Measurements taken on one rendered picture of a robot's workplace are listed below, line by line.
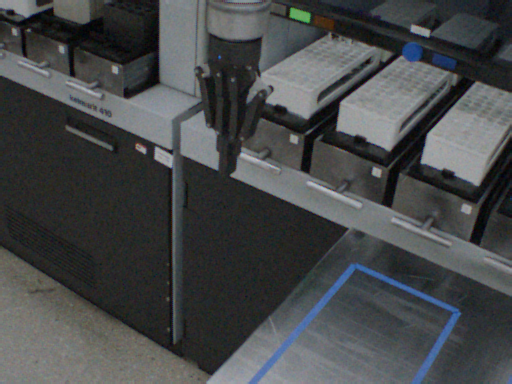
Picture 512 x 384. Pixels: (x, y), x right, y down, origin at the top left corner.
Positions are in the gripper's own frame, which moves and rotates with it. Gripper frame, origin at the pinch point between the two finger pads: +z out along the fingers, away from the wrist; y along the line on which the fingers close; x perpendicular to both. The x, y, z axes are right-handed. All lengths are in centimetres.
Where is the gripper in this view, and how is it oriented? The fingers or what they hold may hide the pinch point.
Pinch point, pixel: (228, 154)
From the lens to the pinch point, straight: 107.4
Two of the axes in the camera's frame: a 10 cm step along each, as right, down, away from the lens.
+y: -8.3, -3.7, 4.2
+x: -5.5, 4.4, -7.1
